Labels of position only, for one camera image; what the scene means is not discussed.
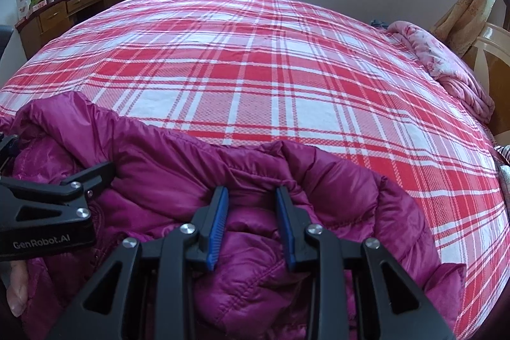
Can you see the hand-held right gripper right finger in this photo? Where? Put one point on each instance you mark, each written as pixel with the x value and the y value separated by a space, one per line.
pixel 285 228

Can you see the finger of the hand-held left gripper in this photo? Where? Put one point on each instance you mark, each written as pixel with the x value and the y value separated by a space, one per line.
pixel 48 196
pixel 8 147

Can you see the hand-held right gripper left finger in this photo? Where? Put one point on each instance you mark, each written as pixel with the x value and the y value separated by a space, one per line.
pixel 217 228

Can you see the magenta puffer jacket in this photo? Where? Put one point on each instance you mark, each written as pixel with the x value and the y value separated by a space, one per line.
pixel 159 172

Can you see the person's left hand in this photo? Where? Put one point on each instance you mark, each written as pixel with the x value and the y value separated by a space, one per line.
pixel 16 284

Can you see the brown wooden desk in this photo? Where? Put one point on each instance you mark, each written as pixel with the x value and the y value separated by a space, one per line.
pixel 51 21

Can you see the bed with red plaid sheet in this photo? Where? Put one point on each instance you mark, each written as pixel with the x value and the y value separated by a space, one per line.
pixel 259 65

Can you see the small blue cloth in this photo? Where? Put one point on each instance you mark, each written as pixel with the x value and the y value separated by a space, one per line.
pixel 377 23

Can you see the white patterned pillow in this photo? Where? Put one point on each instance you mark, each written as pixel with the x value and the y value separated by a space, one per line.
pixel 505 180

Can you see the pink floral blanket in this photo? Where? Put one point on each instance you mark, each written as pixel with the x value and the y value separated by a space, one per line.
pixel 442 61

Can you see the striped pillow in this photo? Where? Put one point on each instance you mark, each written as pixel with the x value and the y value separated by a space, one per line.
pixel 504 154

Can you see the wooden headboard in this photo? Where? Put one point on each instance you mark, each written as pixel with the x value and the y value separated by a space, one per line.
pixel 488 57

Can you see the beige patterned curtain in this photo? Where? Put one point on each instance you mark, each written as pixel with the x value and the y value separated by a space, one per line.
pixel 466 13

